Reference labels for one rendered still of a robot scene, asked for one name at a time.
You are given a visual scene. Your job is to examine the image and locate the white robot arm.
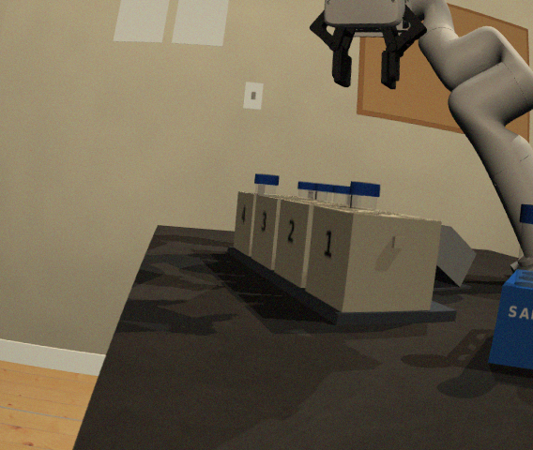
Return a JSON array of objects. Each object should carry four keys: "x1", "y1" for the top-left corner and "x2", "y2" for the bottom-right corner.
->
[{"x1": 411, "y1": 0, "x2": 533, "y2": 244}]

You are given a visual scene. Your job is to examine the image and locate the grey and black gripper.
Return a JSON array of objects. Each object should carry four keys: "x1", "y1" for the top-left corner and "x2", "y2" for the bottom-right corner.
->
[{"x1": 310, "y1": 0, "x2": 427, "y2": 89}]

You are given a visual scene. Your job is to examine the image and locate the blue tube rack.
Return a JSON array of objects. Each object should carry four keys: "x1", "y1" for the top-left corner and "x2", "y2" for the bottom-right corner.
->
[{"x1": 488, "y1": 271, "x2": 533, "y2": 369}]

